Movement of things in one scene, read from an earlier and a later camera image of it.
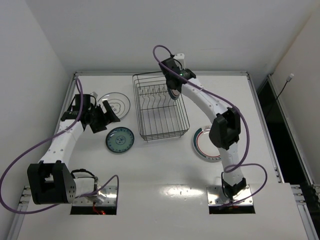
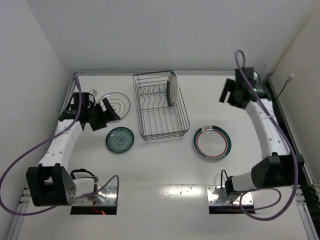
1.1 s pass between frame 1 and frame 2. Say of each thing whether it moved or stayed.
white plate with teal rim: stayed
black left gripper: stayed
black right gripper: moved
